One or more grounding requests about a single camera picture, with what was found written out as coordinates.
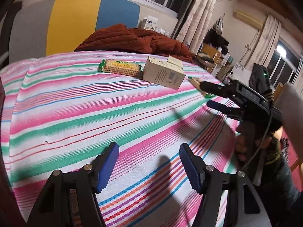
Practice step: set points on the beige cardboard box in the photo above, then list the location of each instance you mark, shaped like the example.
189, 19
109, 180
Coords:
175, 61
161, 73

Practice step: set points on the row of small bottles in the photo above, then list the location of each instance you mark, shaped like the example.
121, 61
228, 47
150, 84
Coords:
163, 31

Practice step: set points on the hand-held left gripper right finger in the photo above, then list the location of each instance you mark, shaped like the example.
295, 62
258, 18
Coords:
193, 167

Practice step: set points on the dark night window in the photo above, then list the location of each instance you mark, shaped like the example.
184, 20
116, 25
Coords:
284, 61

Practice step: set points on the white blue medicine box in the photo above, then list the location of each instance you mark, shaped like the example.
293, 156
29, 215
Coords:
149, 23

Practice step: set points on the person's right hand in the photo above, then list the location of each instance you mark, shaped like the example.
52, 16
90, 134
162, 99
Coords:
242, 144

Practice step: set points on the brown quilted blanket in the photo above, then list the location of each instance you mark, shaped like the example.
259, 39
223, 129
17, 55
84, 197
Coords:
132, 37

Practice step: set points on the yellow blue grey chair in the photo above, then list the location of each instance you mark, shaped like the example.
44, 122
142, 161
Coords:
73, 21

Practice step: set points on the striped cloth covered desktop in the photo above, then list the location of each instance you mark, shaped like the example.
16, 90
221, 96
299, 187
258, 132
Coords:
71, 113

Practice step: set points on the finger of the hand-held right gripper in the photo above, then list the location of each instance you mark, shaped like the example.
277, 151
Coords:
216, 105
210, 86

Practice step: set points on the pale patterned curtain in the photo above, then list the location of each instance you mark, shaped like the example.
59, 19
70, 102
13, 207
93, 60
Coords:
198, 16

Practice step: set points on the pale plain curtain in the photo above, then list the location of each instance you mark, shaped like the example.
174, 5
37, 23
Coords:
267, 37

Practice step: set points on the green yellow biscuit packet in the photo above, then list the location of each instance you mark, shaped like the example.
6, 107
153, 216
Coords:
120, 67
196, 83

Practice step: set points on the wall air conditioner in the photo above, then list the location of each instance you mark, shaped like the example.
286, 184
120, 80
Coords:
248, 19

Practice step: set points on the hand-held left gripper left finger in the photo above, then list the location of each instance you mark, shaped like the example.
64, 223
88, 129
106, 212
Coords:
107, 167

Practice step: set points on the wooden side table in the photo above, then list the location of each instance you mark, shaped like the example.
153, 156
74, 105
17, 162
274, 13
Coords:
209, 50

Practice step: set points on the person's right forearm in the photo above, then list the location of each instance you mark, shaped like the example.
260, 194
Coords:
277, 165

